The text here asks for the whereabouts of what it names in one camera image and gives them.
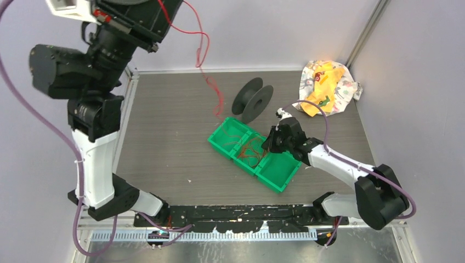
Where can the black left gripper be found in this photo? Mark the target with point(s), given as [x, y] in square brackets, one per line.
[142, 19]

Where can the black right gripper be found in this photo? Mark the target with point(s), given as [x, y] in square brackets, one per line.
[269, 145]

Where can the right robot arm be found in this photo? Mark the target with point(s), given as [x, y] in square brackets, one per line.
[377, 198]

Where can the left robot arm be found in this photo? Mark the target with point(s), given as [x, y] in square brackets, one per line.
[86, 81]

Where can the green plastic bin middle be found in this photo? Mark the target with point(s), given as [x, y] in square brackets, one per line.
[248, 152]

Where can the green plastic bin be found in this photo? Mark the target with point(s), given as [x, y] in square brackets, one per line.
[276, 170]
[229, 137]
[248, 152]

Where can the green plastic bin right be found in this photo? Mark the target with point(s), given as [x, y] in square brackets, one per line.
[276, 170]

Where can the green plastic bin left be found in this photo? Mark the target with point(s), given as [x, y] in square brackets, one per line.
[229, 137]

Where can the crumpled yellow patterned cloth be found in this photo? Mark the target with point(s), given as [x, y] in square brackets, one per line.
[326, 88]

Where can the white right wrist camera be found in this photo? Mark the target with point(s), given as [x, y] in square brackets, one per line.
[283, 116]

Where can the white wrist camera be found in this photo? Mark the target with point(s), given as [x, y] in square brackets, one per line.
[81, 10]
[283, 116]

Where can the black cable spool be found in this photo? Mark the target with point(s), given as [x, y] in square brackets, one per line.
[252, 100]

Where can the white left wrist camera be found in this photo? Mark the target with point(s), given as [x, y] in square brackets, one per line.
[81, 10]

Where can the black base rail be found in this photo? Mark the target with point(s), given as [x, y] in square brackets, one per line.
[290, 218]

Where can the slotted aluminium cable duct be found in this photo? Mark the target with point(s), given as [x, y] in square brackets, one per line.
[262, 235]

